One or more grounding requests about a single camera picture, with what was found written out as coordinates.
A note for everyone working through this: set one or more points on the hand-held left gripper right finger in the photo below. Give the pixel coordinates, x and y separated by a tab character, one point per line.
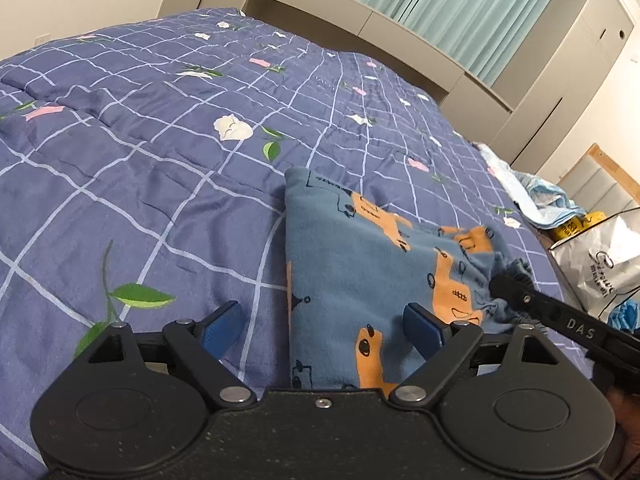
423	331

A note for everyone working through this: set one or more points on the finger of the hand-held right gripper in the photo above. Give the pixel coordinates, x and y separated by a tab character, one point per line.
545	310

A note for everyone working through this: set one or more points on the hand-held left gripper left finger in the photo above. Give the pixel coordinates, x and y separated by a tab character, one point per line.
221	331

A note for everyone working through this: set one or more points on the blue pants with orange print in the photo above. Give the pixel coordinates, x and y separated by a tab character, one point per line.
360	260

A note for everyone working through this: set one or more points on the blue plastic bag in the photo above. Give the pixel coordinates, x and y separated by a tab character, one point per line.
625	315

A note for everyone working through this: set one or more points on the white plastic bag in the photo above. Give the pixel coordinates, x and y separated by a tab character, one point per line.
600	260

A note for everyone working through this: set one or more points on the yellow packet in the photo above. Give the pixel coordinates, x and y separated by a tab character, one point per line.
575	227

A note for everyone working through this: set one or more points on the light blue white blanket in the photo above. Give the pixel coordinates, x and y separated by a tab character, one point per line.
530	190

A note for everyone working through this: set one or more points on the blue plaid floral quilt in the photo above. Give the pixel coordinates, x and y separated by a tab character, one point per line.
150	160

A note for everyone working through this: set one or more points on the beige wardrobe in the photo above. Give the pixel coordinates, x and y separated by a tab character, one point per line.
575	80

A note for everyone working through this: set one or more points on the teal curtain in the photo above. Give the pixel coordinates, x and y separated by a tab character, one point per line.
430	0

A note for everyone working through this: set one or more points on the wooden frame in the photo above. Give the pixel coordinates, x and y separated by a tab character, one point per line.
600	180

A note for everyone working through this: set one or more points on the white wall outlet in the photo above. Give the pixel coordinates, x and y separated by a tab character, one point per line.
42	39

